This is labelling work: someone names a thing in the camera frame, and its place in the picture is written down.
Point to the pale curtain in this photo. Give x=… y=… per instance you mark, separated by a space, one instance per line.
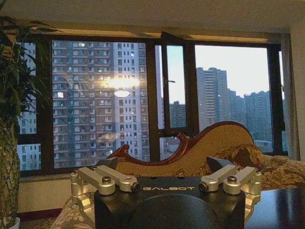
x=291 y=100

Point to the dark framed window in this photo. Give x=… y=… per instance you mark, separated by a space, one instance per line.
x=46 y=107

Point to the tall green potted plant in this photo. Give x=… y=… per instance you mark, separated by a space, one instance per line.
x=12 y=95

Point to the white plant pot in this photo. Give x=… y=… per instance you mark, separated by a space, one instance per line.
x=14 y=223

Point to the wood trimmed curved sofa back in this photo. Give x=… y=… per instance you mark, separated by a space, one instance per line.
x=226 y=138

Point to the open window sash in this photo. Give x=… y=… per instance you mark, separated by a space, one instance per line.
x=189 y=95

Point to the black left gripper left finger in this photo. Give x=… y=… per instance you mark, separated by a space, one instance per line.
x=104 y=180

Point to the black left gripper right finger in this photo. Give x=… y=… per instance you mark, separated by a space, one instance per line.
x=234 y=181

